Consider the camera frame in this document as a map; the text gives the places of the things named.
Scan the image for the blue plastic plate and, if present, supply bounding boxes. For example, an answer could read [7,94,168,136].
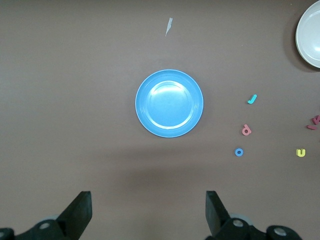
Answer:
[134,69,205,139]

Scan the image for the white tape scrap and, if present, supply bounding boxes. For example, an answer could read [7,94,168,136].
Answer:
[165,17,174,37]

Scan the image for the beige plastic plate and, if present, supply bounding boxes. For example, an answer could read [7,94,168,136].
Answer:
[295,0,320,69]

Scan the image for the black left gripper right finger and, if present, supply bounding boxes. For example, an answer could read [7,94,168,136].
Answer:
[205,190,303,240]

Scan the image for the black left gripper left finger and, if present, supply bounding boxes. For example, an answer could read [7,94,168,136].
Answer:
[0,191,93,240]

